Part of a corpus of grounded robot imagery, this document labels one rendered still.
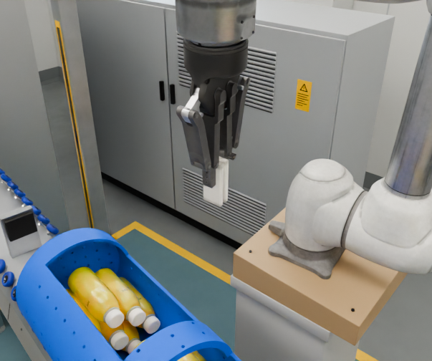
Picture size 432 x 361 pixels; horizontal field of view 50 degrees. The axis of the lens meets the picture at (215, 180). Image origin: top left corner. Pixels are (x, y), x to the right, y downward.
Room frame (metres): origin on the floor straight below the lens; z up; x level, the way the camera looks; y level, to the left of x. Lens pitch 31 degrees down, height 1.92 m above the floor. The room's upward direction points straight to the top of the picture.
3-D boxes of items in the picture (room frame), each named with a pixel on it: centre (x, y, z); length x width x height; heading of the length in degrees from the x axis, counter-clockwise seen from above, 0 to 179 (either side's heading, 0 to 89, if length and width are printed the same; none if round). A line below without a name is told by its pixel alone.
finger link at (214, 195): (0.55, 0.00, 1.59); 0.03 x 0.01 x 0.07; 56
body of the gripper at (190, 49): (0.54, 0.00, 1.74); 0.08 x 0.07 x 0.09; 145
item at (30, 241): (1.20, 0.62, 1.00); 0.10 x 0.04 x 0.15; 130
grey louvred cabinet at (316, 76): (2.84, 0.12, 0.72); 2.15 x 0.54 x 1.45; 50
